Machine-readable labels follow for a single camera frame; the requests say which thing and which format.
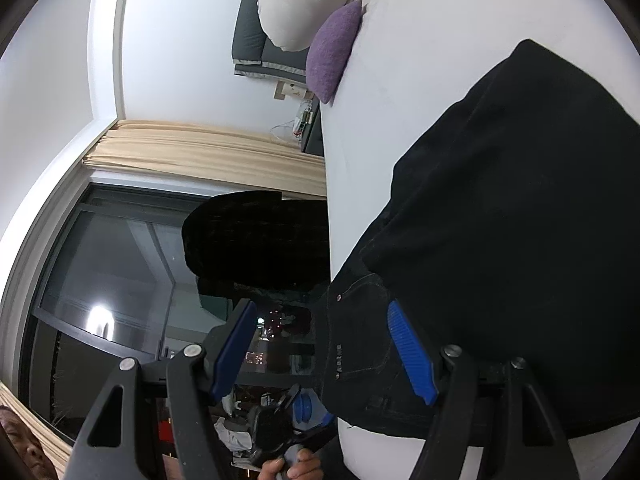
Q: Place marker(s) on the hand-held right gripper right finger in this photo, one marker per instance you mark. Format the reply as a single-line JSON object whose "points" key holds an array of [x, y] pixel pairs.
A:
{"points": [[412, 355]]}

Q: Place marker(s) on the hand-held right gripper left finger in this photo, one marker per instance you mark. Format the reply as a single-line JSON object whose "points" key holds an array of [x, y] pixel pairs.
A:
{"points": [[232, 355]]}

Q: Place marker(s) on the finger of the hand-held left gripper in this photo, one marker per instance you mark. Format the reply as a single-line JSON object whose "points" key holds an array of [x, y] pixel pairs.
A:
{"points": [[306, 408]]}

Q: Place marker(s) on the black pants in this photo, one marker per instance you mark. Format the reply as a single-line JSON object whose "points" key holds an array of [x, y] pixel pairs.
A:
{"points": [[500, 210]]}

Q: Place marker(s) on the person's left hand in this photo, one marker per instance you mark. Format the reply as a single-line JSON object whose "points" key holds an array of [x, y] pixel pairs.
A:
{"points": [[295, 470]]}

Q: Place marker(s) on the white crumpled cloth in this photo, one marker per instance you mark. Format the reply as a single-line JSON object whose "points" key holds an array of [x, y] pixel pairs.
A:
{"points": [[234, 432]]}

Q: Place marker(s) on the black hanging garment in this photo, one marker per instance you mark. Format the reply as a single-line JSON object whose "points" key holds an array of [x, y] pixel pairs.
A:
{"points": [[250, 240]]}

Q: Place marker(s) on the glass sliding door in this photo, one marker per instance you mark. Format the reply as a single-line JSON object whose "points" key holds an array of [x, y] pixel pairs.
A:
{"points": [[100, 260]]}

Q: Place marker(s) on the person's face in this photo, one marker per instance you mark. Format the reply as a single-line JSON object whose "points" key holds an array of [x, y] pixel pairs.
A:
{"points": [[27, 452]]}

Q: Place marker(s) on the dark grey nightstand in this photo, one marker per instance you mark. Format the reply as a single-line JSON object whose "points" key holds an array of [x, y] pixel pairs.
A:
{"points": [[315, 142]]}

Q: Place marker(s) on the small white paper bag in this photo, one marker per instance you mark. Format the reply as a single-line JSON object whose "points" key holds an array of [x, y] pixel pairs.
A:
{"points": [[295, 92]]}

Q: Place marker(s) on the purple cushion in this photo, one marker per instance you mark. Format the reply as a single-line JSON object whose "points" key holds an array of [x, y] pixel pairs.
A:
{"points": [[330, 55]]}

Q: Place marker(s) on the bed with white sheet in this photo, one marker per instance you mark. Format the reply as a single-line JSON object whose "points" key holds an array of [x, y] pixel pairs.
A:
{"points": [[425, 35]]}

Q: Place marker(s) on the grey padded headboard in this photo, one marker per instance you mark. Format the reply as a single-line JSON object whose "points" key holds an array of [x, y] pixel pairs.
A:
{"points": [[247, 35]]}

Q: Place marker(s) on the large white pillow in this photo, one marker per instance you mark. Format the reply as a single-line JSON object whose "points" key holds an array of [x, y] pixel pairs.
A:
{"points": [[300, 5]]}

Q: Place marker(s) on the beige wall switch plate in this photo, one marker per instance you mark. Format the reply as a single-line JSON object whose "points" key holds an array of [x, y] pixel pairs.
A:
{"points": [[277, 91]]}

